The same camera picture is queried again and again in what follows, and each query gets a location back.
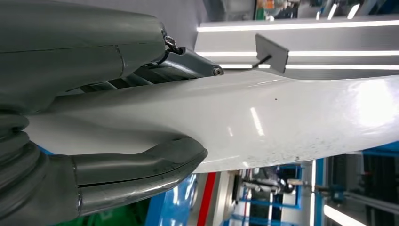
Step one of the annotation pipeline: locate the red barrier belt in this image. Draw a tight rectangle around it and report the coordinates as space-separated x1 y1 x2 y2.
196 172 218 226

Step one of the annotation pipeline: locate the grey rectangular plate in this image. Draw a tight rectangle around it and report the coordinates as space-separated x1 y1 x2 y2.
251 33 290 74

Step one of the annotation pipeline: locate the green plastic crate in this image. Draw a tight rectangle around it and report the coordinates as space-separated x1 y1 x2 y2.
54 198 151 226

